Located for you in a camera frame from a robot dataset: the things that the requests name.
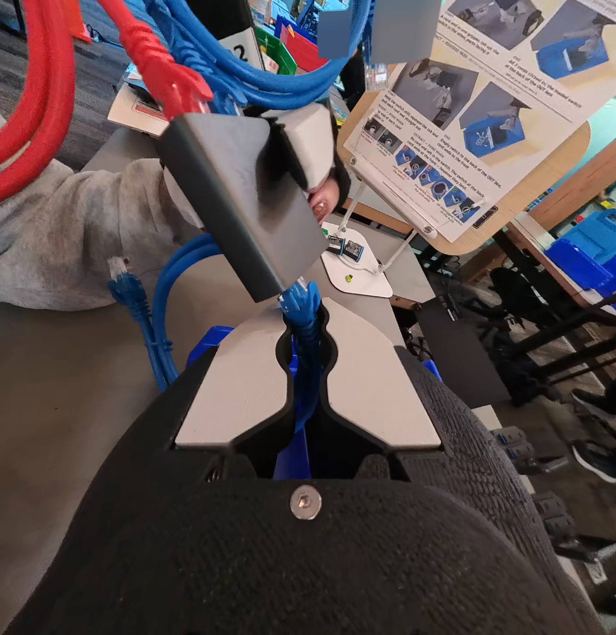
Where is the person's left forearm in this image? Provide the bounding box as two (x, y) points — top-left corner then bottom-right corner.
(0, 102), (209, 312)

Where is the black desk panel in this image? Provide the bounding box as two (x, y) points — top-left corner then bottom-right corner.
(417, 293), (512, 407)

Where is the blue ethernet cable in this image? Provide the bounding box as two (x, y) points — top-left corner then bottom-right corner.
(106, 232), (321, 432)
(144, 0), (390, 117)

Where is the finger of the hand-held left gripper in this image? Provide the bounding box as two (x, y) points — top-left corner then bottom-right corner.
(261, 102), (335, 194)

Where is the white box red label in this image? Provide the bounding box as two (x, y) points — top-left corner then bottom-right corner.
(107, 82), (167, 137)

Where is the black network switch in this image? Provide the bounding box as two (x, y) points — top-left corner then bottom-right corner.
(155, 112), (330, 304)

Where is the red storage bin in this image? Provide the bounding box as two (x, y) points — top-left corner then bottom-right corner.
(281, 22), (329, 70)

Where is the person's left hand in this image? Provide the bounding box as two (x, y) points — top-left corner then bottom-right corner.
(307, 179), (341, 224)

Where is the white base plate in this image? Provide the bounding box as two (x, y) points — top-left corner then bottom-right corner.
(320, 222), (394, 299)

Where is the blue storage bin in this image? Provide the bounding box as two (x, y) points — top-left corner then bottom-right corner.
(544, 208), (616, 291)

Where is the blue divided bin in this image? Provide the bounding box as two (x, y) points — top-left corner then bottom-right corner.
(186, 325), (443, 479)

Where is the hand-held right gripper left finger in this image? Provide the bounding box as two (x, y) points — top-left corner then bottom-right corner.
(174, 304), (296, 452)

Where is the printed instruction sheet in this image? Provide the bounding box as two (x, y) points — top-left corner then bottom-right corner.
(345, 0), (616, 244)

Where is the instruction sheet on stand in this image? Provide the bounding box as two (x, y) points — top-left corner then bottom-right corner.
(336, 0), (616, 256)

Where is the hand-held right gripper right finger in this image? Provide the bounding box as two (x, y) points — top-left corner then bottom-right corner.
(319, 297), (443, 454)

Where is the red ethernet cable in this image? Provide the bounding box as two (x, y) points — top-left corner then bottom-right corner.
(0, 0), (214, 206)

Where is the green storage bin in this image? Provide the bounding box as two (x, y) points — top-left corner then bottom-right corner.
(253, 25), (298, 75)

